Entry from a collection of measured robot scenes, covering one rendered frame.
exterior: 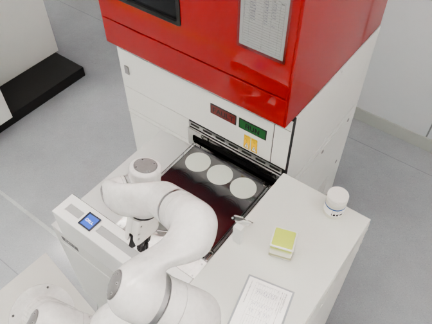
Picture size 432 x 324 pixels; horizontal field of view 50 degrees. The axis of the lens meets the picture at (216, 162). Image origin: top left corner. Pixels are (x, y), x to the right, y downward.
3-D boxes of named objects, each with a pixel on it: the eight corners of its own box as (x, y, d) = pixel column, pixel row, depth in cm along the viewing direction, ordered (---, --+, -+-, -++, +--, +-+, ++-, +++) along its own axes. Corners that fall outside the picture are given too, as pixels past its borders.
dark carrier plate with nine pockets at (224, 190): (195, 146, 189) (195, 144, 189) (266, 186, 175) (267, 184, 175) (137, 200, 171) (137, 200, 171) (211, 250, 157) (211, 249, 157)
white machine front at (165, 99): (132, 108, 215) (118, 33, 185) (283, 191, 183) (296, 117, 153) (128, 111, 213) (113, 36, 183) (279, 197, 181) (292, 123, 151)
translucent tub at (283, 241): (272, 236, 153) (274, 225, 147) (295, 243, 151) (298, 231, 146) (267, 256, 148) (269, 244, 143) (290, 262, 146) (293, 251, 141)
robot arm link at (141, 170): (130, 216, 122) (163, 209, 126) (130, 179, 114) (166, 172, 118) (121, 195, 128) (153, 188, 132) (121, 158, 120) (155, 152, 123)
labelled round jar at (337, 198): (328, 199, 162) (333, 182, 155) (346, 209, 160) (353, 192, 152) (319, 213, 159) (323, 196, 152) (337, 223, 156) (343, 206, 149)
